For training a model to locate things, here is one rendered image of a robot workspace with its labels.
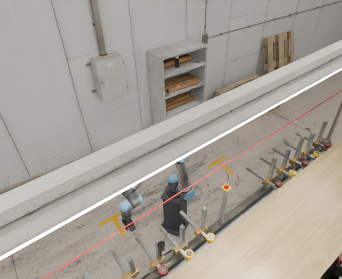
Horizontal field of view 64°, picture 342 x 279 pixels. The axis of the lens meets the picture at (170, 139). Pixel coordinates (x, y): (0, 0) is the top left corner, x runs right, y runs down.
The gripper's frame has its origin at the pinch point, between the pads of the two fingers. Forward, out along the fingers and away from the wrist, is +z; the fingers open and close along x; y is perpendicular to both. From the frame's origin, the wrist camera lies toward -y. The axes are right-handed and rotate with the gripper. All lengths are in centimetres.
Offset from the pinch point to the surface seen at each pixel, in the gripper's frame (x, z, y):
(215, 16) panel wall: -317, -95, 201
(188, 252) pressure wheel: -24, -9, -54
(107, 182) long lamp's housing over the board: 36, -155, -77
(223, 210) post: -77, -9, -44
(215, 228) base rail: -69, 13, -45
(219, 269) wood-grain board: -33, -7, -81
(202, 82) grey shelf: -254, -5, 163
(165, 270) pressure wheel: 1, -8, -54
